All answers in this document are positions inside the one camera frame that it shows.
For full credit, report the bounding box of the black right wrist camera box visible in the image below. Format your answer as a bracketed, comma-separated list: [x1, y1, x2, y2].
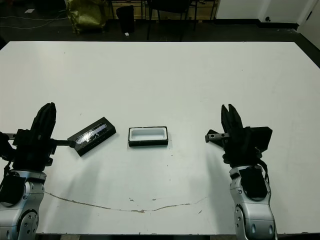
[249, 126, 274, 151]

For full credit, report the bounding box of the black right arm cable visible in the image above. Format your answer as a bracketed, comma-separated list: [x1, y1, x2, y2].
[254, 147, 272, 187]

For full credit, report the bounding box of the yellow-green plastic bag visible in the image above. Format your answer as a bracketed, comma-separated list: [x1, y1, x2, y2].
[65, 0, 109, 35]

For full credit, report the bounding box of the thin light floor cable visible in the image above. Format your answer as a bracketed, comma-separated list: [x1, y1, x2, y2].
[0, 11, 69, 30]

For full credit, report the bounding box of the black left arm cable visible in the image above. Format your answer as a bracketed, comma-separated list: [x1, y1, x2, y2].
[0, 159, 13, 198]

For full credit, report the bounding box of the black metal chair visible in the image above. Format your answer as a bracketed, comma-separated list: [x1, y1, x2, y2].
[146, 0, 198, 42]

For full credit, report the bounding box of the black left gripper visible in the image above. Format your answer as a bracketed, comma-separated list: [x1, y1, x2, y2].
[6, 101, 74, 173]

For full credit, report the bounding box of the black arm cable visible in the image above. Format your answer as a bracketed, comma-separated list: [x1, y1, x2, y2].
[0, 159, 13, 198]
[254, 147, 272, 187]

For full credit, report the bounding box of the white door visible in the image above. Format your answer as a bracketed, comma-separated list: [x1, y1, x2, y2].
[296, 0, 320, 50]

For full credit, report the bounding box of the black box base white insert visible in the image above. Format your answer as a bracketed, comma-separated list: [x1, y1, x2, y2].
[127, 125, 169, 149]

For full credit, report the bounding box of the wooden shelf unit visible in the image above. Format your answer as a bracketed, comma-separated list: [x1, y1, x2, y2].
[109, 0, 217, 21]

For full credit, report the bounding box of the black printed box lid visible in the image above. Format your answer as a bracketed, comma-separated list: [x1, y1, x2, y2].
[67, 116, 117, 158]

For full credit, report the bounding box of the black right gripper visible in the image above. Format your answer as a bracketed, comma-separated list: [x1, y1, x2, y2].
[204, 103, 261, 168]

